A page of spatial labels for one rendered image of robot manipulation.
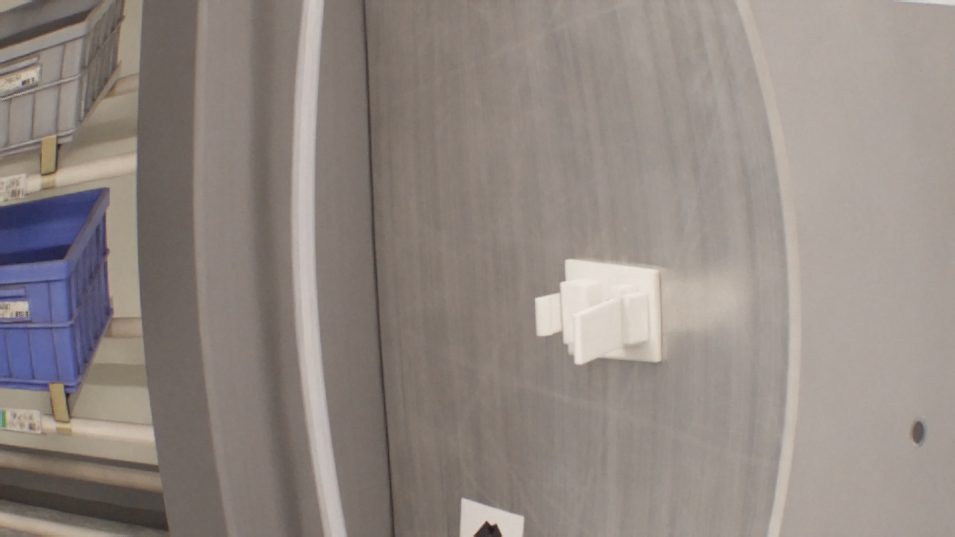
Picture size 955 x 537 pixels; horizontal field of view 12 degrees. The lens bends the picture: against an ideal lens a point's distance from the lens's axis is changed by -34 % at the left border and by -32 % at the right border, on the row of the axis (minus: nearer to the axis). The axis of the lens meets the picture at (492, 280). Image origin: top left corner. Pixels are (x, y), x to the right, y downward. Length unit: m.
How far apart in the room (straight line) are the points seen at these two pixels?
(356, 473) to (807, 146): 0.14
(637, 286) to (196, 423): 0.09
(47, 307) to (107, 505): 0.87
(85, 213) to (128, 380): 0.49
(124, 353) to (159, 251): 5.62
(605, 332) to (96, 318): 5.11
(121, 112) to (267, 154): 5.57
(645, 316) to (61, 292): 4.88
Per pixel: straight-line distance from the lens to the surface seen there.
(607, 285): 1.03
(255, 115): 1.05
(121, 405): 6.69
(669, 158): 1.02
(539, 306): 1.03
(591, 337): 1.01
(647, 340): 1.03
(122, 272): 6.65
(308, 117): 1.04
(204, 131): 1.04
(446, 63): 1.05
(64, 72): 5.86
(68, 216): 6.26
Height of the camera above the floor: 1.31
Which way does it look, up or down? 9 degrees down
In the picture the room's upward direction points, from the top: 4 degrees counter-clockwise
